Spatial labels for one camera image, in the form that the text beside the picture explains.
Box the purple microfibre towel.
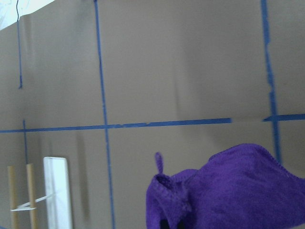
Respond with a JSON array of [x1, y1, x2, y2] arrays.
[[146, 144, 305, 229]]

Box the white rack base tray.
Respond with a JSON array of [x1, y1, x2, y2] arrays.
[[43, 156, 73, 229]]

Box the left wooden rack bar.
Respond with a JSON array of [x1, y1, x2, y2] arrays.
[[8, 166, 20, 229]]

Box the wooden rack bar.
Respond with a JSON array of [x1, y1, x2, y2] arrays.
[[8, 166, 20, 229], [26, 164, 39, 229]]

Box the right wooden rack bar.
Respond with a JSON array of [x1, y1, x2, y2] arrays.
[[26, 164, 39, 229]]

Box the brown paper table cover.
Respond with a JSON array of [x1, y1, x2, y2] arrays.
[[0, 0, 305, 229]]

